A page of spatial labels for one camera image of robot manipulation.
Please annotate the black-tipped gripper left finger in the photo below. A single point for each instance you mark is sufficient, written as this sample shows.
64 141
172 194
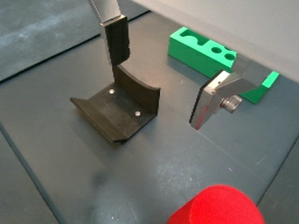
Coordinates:
114 29

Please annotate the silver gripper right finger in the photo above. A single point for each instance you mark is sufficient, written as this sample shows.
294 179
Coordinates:
220 93

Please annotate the red cylinder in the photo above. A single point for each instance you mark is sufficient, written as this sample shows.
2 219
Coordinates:
221 204

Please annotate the green foam shape board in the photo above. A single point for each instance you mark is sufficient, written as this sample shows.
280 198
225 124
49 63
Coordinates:
200 52

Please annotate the black curved holder stand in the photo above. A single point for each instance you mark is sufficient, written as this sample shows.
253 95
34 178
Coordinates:
124 107

